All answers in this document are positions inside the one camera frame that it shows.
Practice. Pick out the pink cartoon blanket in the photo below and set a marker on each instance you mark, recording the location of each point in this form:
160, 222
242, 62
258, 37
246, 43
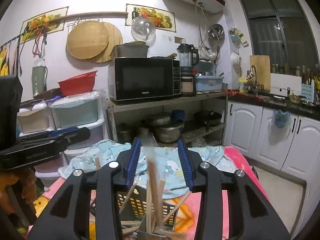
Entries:
185, 218

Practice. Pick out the metal shelf rack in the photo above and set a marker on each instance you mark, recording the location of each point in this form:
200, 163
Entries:
130, 120

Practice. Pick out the white box on counter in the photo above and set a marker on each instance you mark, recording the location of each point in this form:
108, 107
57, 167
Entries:
283, 85

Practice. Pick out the wooden cutting board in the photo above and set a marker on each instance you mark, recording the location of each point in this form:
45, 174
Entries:
263, 67

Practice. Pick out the light blue crumpled cloth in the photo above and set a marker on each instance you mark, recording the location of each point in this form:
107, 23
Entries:
168, 163

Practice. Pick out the glass pot lid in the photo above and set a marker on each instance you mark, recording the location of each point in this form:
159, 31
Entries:
143, 29

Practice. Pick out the round bamboo tray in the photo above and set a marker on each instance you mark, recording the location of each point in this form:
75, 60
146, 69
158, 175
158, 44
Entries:
87, 40

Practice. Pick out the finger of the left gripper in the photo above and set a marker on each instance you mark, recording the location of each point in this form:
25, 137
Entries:
65, 131

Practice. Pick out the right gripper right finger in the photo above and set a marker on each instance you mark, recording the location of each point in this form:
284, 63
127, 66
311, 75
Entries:
202, 177

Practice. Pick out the black wok on shelf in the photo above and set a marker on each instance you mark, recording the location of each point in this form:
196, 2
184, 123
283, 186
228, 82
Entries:
206, 118

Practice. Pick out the round wooden board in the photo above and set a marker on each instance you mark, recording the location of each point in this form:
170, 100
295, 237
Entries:
114, 40

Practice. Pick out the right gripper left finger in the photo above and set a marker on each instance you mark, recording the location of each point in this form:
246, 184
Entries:
117, 175

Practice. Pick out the steel pot on shelf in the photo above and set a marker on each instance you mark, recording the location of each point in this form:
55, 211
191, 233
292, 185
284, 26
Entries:
169, 133

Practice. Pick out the pastel plastic drawer unit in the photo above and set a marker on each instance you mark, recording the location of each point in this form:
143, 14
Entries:
81, 110

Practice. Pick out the red plastic basin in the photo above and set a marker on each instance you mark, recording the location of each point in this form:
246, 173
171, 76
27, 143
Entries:
78, 84

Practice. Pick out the black microwave oven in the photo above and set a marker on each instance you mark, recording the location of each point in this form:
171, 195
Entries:
141, 78

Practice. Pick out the white cabinet doors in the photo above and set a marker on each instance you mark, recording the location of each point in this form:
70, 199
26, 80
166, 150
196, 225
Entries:
293, 149

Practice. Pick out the dark kitchen window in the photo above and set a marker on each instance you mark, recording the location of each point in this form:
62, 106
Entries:
280, 29

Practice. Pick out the black blender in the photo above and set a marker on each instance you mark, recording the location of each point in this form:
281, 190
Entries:
188, 58

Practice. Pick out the fruit picture on wall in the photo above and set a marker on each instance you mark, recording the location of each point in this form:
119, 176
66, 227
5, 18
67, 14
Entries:
162, 19

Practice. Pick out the green thermos bottle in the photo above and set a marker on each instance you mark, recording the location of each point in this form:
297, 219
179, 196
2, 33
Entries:
39, 77

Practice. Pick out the grey metal tray box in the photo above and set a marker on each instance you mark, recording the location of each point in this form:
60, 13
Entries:
129, 50

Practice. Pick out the hanging steel bowl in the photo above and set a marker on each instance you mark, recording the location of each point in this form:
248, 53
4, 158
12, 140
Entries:
216, 32

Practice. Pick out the blue plastic bag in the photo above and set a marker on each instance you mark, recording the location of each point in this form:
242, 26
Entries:
280, 118

